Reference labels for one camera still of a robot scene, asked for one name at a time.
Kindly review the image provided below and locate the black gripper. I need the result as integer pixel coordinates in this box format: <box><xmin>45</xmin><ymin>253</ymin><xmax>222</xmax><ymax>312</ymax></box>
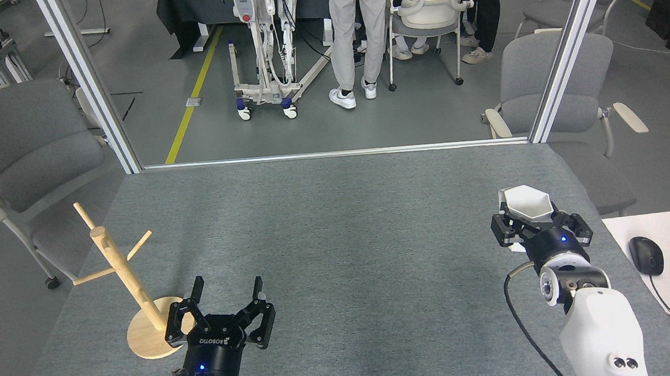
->
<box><xmin>160</xmin><ymin>271</ymin><xmax>281</xmax><ymax>376</ymax></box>
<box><xmin>489</xmin><ymin>203</ymin><xmax>596</xmax><ymax>272</ymax></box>

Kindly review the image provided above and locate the white faceted cup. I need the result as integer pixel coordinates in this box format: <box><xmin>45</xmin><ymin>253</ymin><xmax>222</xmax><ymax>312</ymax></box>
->
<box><xmin>498</xmin><ymin>183</ymin><xmax>557</xmax><ymax>254</ymax></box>

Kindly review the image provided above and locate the wooden cup rack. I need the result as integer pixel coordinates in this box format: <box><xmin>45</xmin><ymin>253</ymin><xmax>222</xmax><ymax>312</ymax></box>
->
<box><xmin>67</xmin><ymin>194</ymin><xmax>199</xmax><ymax>365</ymax></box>

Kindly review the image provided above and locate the grey chair with cream armrests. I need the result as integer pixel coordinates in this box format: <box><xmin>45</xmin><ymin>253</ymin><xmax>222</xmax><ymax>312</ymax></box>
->
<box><xmin>474</xmin><ymin>22</ymin><xmax>656</xmax><ymax>227</ymax></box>

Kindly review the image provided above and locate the black computer mouse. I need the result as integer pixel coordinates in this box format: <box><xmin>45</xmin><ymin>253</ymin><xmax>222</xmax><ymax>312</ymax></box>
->
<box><xmin>627</xmin><ymin>235</ymin><xmax>666</xmax><ymax>278</ymax></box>

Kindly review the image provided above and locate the seated person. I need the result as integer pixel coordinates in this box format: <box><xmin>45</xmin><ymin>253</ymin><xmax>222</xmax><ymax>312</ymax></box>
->
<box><xmin>383</xmin><ymin>0</ymin><xmax>433</xmax><ymax>63</ymax></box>

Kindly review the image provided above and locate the person in black trousers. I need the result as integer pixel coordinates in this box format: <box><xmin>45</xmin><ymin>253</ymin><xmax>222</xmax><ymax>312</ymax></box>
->
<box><xmin>457</xmin><ymin>0</ymin><xmax>517</xmax><ymax>66</ymax></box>

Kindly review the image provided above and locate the grey chair with wheels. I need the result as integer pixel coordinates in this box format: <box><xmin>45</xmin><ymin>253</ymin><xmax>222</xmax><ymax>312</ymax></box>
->
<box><xmin>0</xmin><ymin>73</ymin><xmax>134</xmax><ymax>294</ymax></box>

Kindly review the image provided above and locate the person in grey trousers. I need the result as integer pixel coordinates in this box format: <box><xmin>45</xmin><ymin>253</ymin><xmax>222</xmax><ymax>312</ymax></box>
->
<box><xmin>321</xmin><ymin>0</ymin><xmax>401</xmax><ymax>111</ymax></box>

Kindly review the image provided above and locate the white stand on wheels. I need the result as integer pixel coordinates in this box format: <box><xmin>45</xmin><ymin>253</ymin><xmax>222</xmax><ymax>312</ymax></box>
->
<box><xmin>210</xmin><ymin>0</ymin><xmax>349</xmax><ymax>125</ymax></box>

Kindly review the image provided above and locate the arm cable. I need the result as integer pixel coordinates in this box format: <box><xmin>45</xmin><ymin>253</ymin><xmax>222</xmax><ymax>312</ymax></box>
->
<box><xmin>501</xmin><ymin>259</ymin><xmax>569</xmax><ymax>376</ymax></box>

